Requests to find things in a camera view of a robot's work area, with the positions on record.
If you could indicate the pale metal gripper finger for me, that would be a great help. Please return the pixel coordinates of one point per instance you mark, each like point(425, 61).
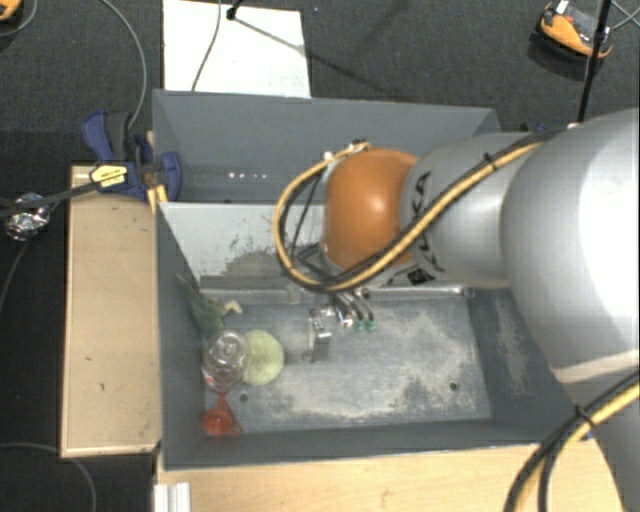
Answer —
point(324, 346)
point(312, 345)

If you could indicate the pale green ball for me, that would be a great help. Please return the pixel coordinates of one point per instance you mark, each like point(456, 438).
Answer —
point(264, 359)

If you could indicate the grey metal bin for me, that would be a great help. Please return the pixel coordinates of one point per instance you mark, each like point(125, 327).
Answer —
point(380, 370)

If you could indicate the clear glass with red stem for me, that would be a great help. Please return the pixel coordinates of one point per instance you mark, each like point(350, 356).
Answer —
point(225, 357)

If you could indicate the green toy vegetable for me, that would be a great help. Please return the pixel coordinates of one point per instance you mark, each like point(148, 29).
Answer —
point(206, 312)

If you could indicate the pale wood flat board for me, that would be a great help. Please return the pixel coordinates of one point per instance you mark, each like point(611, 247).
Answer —
point(110, 310)

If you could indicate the black cylinder on white bracket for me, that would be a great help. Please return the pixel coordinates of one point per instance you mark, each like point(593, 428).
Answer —
point(419, 277)

